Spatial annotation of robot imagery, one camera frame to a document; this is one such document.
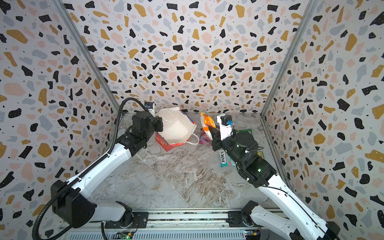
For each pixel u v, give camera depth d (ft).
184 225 2.40
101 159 1.54
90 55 2.85
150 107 2.17
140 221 2.41
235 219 2.43
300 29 2.57
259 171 1.46
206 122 1.98
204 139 3.39
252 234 2.35
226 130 1.69
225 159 3.10
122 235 2.30
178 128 3.38
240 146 1.43
